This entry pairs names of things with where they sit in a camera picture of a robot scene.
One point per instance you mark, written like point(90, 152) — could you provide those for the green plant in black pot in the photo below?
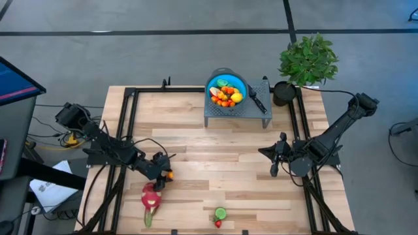
point(307, 60)

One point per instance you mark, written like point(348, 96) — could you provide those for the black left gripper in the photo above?
point(160, 169)

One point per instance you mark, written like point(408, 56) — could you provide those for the blue collapsible colander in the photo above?
point(238, 81)

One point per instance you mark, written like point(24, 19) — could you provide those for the red apple half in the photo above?
point(214, 91)

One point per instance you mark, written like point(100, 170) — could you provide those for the black kitchen knife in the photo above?
point(258, 102)

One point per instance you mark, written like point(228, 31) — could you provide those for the grey equipment base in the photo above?
point(406, 126)

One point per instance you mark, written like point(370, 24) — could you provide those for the grey perforated metal shelf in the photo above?
point(254, 111)

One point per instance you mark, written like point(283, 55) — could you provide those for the green kiwi half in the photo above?
point(220, 213)

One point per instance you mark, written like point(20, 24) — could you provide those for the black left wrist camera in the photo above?
point(161, 157)

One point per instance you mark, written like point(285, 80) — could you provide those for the white power adapter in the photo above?
point(35, 210)

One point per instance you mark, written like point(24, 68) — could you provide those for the grey desk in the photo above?
point(18, 137)

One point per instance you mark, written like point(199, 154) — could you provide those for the pink dragon fruit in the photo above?
point(151, 199)

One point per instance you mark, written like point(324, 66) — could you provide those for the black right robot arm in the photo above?
point(333, 134)

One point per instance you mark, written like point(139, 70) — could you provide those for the smartphone with pink edge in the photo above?
point(2, 156)

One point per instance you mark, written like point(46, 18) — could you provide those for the red plastic strawberry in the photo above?
point(218, 224)

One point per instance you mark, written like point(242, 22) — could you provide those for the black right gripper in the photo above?
point(279, 153)

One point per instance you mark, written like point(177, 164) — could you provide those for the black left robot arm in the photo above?
point(104, 145)

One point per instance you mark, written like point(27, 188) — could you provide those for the monitor with blue screen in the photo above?
point(16, 83)

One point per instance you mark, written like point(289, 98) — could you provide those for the white paper sheet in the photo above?
point(49, 192)

